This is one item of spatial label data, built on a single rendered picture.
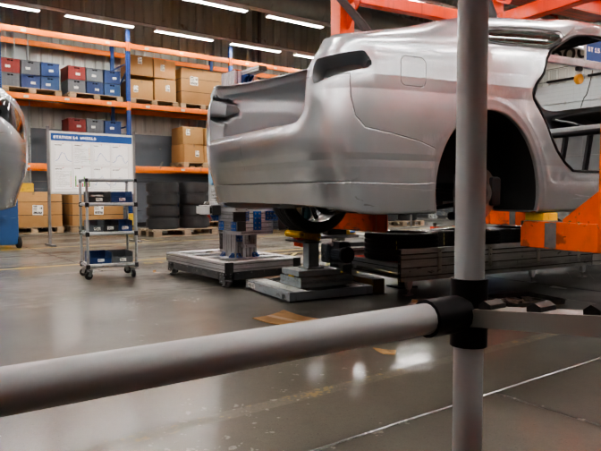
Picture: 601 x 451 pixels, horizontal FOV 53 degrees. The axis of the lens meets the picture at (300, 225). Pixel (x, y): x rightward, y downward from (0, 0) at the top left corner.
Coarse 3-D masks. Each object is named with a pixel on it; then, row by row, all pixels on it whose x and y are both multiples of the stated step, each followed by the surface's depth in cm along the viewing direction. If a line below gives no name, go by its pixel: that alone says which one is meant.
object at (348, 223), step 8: (344, 216) 544; (352, 216) 532; (360, 216) 522; (368, 216) 511; (376, 216) 508; (384, 216) 512; (344, 224) 544; (352, 224) 533; (360, 224) 522; (368, 224) 512; (376, 224) 509; (384, 224) 513; (376, 232) 509
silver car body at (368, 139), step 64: (320, 64) 304; (384, 64) 296; (448, 64) 317; (512, 64) 340; (256, 128) 454; (320, 128) 296; (384, 128) 298; (448, 128) 319; (512, 128) 350; (576, 128) 562; (256, 192) 361; (320, 192) 305; (384, 192) 300; (448, 192) 364; (512, 192) 373; (576, 192) 372
